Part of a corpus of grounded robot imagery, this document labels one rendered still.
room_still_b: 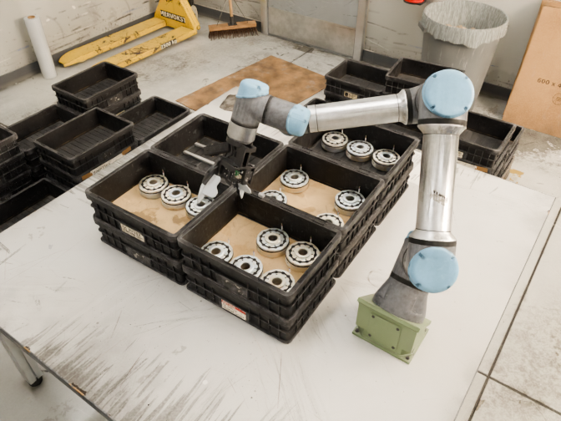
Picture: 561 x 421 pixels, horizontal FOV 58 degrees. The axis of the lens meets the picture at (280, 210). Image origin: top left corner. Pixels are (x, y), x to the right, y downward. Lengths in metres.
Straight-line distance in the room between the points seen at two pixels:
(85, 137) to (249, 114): 1.71
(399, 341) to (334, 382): 0.21
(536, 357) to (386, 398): 1.24
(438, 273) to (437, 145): 0.31
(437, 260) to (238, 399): 0.64
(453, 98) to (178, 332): 1.00
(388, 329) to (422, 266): 0.27
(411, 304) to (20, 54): 4.01
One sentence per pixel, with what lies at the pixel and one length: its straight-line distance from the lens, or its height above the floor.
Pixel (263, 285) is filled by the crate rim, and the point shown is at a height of 0.93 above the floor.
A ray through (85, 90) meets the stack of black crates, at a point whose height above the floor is 0.49.
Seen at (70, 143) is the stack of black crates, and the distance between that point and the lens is 2.89.
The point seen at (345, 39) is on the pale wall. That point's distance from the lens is 4.75.
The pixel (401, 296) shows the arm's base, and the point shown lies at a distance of 1.43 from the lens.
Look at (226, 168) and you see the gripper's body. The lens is 1.36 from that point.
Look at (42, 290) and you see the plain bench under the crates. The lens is 1.83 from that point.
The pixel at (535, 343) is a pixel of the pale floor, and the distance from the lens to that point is 2.65.
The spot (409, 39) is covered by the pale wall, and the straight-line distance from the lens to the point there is 4.52.
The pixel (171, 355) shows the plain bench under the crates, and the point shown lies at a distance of 1.55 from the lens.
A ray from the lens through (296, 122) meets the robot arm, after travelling 1.28.
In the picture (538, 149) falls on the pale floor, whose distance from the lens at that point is 3.91.
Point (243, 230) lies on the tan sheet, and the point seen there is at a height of 0.83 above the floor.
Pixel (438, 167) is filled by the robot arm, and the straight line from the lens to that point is 1.29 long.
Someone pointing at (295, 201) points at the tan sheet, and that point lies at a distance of 1.77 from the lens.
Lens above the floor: 1.97
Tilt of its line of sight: 41 degrees down
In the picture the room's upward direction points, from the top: straight up
